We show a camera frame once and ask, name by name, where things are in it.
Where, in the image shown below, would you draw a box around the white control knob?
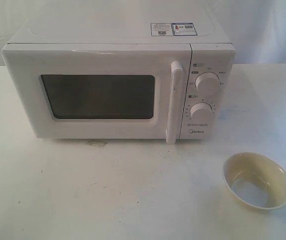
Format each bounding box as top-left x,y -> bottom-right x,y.
195,72 -> 220,96
190,102 -> 213,121

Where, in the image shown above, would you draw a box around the left warning sticker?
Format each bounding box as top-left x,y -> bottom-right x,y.
150,23 -> 173,37

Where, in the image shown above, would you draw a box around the cream ceramic bowl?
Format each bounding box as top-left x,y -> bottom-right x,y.
222,152 -> 286,211

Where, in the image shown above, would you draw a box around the lower white control knob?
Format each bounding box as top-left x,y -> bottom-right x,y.
190,102 -> 213,121

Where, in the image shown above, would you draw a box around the white microwave door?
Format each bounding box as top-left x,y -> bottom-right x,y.
1,43 -> 192,144

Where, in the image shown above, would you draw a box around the right blue label sticker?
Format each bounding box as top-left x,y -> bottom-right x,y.
172,22 -> 198,36

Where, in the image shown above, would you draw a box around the white microwave oven body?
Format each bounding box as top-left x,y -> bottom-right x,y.
6,7 -> 236,141

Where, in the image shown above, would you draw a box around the upper white control knob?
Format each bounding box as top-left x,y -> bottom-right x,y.
195,72 -> 220,96

